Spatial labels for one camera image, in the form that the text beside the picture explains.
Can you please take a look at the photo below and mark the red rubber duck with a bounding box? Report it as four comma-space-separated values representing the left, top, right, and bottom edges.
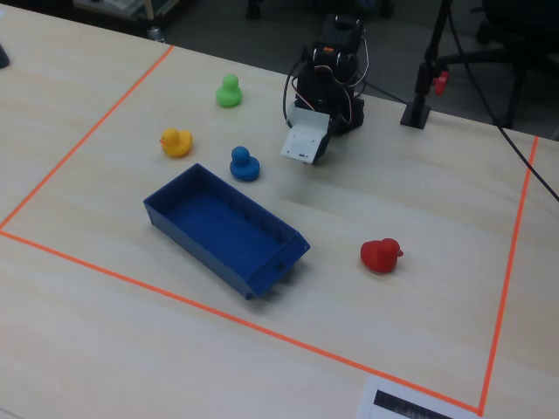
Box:
360, 237, 405, 275

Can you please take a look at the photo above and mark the green rubber duck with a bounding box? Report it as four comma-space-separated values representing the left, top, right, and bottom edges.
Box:
215, 73, 244, 109

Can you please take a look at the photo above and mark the blue plastic box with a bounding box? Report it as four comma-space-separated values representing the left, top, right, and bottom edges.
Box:
142, 162, 311, 302

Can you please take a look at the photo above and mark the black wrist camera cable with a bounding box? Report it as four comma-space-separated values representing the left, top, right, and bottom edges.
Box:
283, 56, 307, 130

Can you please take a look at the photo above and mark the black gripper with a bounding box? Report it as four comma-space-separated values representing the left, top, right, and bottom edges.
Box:
310, 129, 333, 167

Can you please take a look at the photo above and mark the long black cable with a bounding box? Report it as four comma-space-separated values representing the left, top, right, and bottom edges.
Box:
447, 8, 559, 196

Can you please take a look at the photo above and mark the blue rubber duck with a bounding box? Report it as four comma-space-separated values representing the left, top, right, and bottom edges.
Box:
229, 146, 260, 182

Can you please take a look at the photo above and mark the orange tape strip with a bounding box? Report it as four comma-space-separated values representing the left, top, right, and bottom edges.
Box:
478, 135, 540, 416
0, 230, 484, 416
0, 44, 176, 231

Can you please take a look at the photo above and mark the yellow rubber duck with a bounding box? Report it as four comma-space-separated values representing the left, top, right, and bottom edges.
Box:
159, 127, 194, 159

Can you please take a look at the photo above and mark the white paper with black bar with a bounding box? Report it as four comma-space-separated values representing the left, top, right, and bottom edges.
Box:
356, 375, 481, 419

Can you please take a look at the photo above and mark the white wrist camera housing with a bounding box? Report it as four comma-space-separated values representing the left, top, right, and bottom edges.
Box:
279, 106, 331, 166

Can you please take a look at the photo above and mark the black office chair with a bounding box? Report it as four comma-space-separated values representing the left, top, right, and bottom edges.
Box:
436, 0, 559, 130

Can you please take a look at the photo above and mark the background shelf unit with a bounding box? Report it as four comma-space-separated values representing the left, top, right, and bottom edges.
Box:
72, 0, 180, 23

